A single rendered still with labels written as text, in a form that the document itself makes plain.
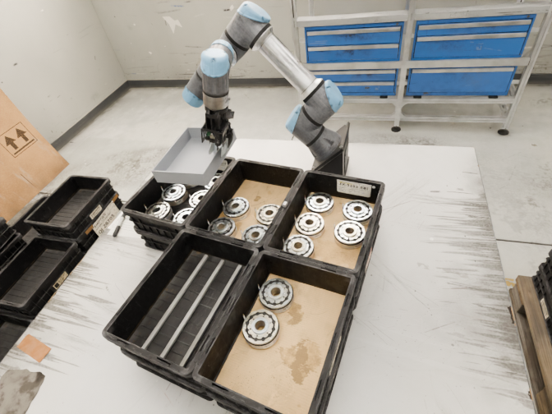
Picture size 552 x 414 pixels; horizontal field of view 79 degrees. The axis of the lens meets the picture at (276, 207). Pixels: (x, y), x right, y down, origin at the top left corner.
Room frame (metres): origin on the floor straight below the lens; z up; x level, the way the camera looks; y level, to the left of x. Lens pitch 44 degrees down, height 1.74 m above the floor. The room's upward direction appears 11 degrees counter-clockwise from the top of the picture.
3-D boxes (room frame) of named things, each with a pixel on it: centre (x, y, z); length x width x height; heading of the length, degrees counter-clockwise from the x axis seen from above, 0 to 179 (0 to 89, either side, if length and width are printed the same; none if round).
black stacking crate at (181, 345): (0.56, 0.30, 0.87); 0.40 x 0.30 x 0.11; 149
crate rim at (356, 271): (0.75, -0.16, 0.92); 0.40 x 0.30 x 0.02; 149
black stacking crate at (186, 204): (1.06, 0.35, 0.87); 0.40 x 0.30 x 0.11; 149
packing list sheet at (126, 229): (1.21, 0.62, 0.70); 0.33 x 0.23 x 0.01; 157
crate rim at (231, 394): (0.41, 0.05, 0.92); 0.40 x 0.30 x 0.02; 149
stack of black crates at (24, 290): (1.18, 1.31, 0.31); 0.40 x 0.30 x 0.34; 157
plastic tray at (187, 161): (1.03, 0.25, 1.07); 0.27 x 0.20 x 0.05; 156
